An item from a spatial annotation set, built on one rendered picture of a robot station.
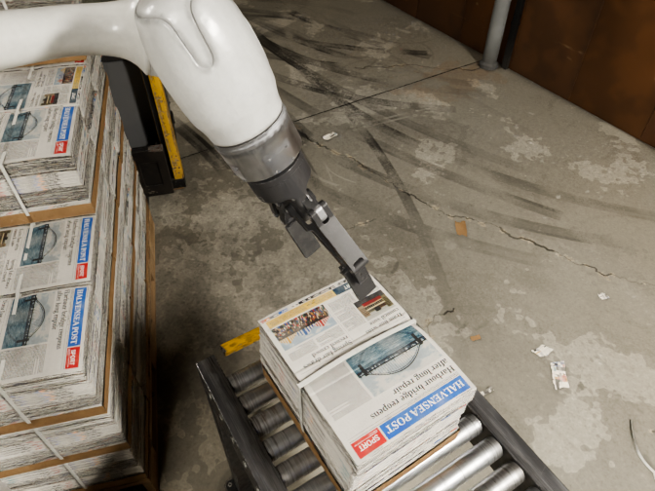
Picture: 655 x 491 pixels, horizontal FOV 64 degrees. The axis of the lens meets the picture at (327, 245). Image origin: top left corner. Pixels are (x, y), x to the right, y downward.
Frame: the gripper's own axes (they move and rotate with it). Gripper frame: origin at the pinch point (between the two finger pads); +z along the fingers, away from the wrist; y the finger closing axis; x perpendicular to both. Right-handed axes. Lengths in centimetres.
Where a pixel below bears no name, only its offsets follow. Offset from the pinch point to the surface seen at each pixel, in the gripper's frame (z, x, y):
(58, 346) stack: 25, -53, -70
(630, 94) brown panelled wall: 182, 259, -120
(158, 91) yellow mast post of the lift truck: 38, 27, -212
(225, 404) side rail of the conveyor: 44, -31, -35
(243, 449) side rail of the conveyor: 46, -33, -23
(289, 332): 28.9, -9.4, -23.6
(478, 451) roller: 66, 4, 6
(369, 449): 34.6, -13.3, 4.7
